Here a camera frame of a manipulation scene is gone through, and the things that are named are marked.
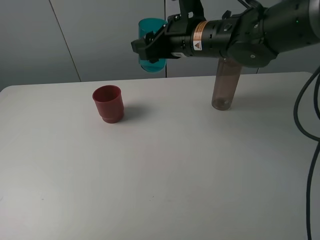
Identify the red plastic cup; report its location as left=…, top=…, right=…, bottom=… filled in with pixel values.
left=92, top=85, right=124, bottom=124

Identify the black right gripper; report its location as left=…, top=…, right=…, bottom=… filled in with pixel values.
left=131, top=20, right=194, bottom=64

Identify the teal translucent plastic cup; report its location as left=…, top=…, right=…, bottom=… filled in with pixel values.
left=138, top=18, right=167, bottom=73

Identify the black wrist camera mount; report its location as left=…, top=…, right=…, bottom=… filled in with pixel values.
left=167, top=0, right=205, bottom=23

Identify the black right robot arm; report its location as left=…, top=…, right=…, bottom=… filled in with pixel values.
left=131, top=0, right=320, bottom=68

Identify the smoky translucent water bottle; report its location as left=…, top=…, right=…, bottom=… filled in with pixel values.
left=211, top=58, right=242, bottom=111

